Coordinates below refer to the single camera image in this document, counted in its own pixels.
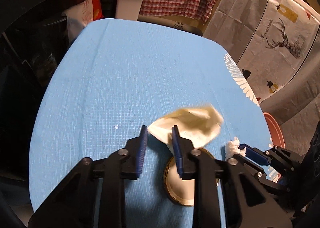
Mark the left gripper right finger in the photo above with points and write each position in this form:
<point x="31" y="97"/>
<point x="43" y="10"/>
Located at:
<point x="246" y="202"/>

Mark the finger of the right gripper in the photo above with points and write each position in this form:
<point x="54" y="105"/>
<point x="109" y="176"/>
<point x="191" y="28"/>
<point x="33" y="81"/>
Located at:
<point x="256" y="155"/>

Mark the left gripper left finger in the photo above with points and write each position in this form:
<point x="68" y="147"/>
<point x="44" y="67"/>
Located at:
<point x="92" y="194"/>

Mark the small white tissue wad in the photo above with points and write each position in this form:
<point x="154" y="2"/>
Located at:
<point x="232" y="148"/>

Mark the round gold jar lid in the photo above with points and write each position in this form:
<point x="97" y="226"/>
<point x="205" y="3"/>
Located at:
<point x="179" y="191"/>

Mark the torn white paper piece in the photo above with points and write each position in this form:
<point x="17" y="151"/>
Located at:
<point x="200" y="125"/>

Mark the pink trash bin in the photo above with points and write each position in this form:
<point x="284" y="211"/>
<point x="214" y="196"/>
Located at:
<point x="275" y="131"/>

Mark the grey cloth curtain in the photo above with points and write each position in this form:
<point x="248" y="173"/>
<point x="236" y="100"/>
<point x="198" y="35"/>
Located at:
<point x="296" y="109"/>

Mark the deer print curtain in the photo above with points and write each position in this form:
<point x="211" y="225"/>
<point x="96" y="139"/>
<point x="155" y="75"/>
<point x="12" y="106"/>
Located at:
<point x="268" y="40"/>

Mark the black shelving unit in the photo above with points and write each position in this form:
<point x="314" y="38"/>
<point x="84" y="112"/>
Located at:
<point x="34" y="34"/>

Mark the red snack bag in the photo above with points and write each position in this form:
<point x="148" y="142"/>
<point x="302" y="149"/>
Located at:
<point x="80" y="15"/>

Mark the white pedal bin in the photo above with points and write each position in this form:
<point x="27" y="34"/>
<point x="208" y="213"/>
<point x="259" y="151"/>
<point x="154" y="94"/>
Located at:
<point x="128" y="9"/>

